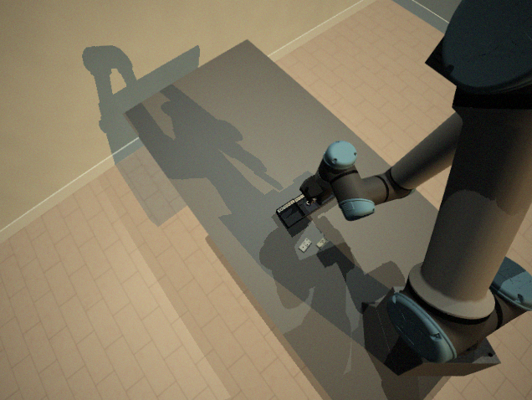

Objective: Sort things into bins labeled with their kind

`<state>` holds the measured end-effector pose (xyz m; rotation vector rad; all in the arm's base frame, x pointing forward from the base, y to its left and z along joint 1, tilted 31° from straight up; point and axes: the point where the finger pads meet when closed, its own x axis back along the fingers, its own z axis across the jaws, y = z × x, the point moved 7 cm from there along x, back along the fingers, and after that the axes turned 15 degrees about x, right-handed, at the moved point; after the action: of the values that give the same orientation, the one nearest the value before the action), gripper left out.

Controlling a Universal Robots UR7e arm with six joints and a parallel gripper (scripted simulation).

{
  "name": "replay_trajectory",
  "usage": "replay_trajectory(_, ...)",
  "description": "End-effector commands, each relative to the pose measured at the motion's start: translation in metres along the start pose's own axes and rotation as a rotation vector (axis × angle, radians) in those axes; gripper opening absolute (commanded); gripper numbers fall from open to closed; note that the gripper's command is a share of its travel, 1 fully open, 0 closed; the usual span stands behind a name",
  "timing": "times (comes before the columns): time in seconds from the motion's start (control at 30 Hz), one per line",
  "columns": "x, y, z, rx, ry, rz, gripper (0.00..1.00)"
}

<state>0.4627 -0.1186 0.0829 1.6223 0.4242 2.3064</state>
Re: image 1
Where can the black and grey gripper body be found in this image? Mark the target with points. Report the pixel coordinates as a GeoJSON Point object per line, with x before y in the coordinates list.
{"type": "Point", "coordinates": [315, 187]}

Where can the black rack of three bins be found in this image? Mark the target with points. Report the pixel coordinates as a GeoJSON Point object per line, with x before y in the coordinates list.
{"type": "Point", "coordinates": [290, 215]}

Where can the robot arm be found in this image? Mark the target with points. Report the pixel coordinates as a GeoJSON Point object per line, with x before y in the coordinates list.
{"type": "Point", "coordinates": [449, 303]}

